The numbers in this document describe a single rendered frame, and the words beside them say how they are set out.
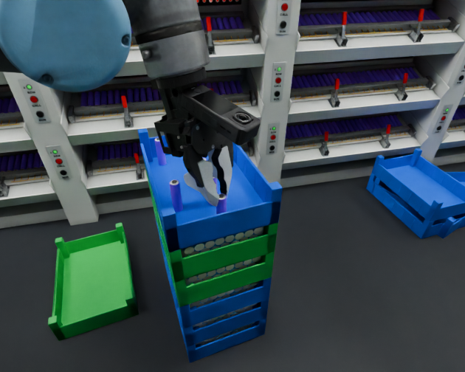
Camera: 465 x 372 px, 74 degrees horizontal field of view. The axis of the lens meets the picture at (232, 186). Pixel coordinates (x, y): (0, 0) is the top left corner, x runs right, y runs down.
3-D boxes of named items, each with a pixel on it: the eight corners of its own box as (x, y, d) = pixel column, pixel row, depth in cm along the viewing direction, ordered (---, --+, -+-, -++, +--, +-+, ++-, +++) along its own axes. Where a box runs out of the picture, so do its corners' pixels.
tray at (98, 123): (259, 125, 107) (266, 94, 95) (71, 145, 96) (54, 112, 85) (246, 87, 117) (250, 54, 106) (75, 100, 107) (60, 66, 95)
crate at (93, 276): (139, 314, 85) (133, 297, 80) (58, 341, 79) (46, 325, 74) (127, 238, 107) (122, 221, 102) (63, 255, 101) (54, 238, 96)
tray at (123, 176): (256, 173, 119) (262, 150, 107) (90, 195, 108) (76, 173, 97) (244, 134, 129) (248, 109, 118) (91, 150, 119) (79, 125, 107)
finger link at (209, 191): (198, 199, 55) (187, 150, 51) (222, 207, 51) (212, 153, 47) (184, 207, 53) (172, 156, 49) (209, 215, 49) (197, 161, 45)
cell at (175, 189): (184, 210, 58) (180, 183, 54) (174, 213, 57) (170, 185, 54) (181, 204, 59) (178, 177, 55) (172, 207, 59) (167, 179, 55)
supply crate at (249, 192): (279, 222, 56) (283, 187, 51) (168, 252, 50) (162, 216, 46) (224, 145, 78) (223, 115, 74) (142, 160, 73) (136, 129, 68)
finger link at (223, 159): (215, 185, 58) (201, 141, 53) (240, 191, 54) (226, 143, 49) (204, 195, 56) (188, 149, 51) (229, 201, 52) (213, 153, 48)
